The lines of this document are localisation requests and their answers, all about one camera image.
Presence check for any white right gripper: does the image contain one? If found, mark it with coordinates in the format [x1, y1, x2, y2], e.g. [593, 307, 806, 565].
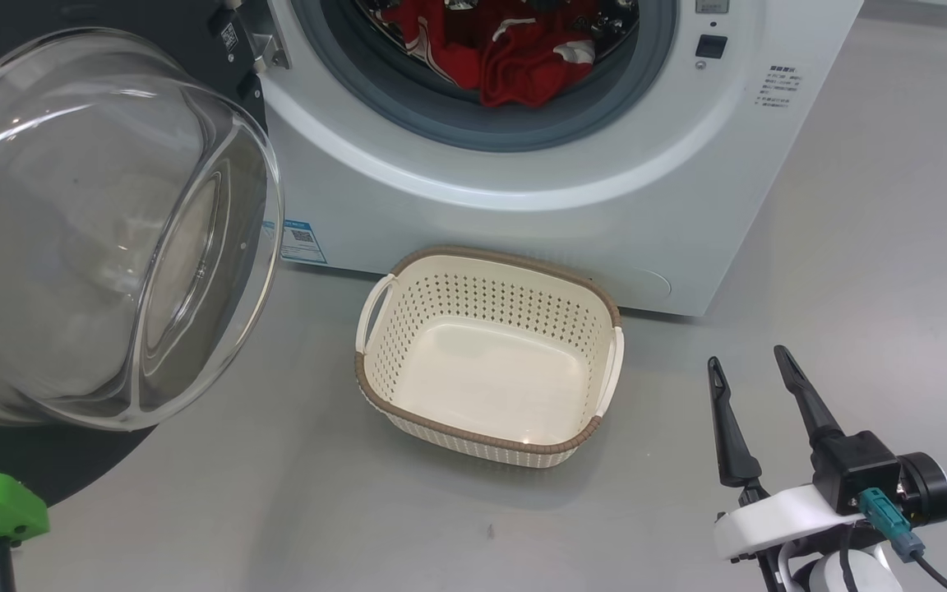
[708, 345, 869, 564]

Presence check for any black ring glass washer door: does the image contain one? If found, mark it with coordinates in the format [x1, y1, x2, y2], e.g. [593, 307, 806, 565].
[0, 0, 285, 506]

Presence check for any plain red garment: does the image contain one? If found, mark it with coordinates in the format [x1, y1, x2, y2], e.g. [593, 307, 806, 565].
[478, 12, 606, 109]

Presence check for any red garment with striped trim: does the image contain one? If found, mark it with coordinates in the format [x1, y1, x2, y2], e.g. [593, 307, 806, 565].
[379, 0, 484, 88]

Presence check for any cream perforated laundry basket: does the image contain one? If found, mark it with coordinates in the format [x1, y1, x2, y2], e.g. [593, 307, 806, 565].
[354, 245, 625, 469]

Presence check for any white front-load washing machine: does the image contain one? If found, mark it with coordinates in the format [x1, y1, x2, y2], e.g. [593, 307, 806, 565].
[260, 0, 865, 317]

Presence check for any stainless steel washing machine drum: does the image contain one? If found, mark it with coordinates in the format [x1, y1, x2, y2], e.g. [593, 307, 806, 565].
[354, 0, 640, 42]

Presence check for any metal door hinge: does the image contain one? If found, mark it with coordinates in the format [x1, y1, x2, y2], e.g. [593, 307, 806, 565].
[209, 7, 292, 76]

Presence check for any round drain filter cover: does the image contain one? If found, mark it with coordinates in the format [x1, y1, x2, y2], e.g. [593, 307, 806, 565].
[630, 267, 673, 302]

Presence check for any printed warning text label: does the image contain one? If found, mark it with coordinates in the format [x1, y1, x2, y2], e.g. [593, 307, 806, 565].
[757, 66, 803, 112]

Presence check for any blue energy label sticker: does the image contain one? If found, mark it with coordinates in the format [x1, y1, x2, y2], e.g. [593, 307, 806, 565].
[262, 219, 328, 266]

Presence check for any black cable with teal connector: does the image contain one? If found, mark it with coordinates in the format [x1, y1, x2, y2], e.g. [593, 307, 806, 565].
[858, 488, 947, 592]

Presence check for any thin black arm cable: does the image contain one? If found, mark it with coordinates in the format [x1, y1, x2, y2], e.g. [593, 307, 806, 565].
[838, 526, 862, 592]

